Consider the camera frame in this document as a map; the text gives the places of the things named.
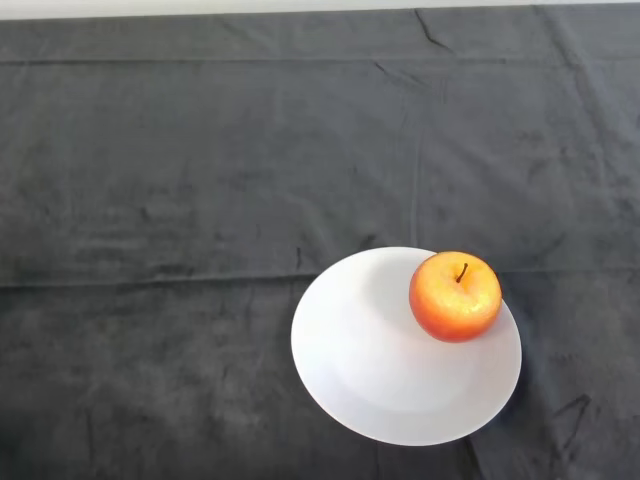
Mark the red yellow apple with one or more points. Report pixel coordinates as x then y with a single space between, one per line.
455 300

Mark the white round plate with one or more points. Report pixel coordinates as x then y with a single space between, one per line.
380 360

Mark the black cloth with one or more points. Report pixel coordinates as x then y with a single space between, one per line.
200 175

